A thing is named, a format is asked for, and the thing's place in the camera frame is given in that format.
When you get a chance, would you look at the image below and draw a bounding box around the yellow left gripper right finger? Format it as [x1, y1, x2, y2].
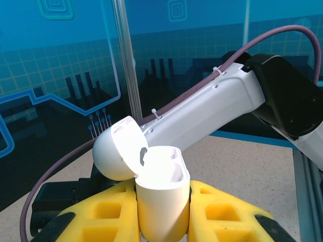
[188, 180, 297, 242]

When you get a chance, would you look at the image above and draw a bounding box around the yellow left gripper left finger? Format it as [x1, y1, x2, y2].
[30, 180, 141, 242]

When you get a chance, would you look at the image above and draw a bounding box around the white oblong charging case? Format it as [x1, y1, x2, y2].
[92, 115, 191, 242]

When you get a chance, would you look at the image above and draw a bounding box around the blue-trimmed aluminium side rail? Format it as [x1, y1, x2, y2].
[209, 130, 295, 149]

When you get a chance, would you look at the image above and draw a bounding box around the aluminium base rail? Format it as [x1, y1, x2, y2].
[292, 148, 323, 242]

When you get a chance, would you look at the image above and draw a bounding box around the aluminium corner post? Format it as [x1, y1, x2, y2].
[111, 0, 143, 124]

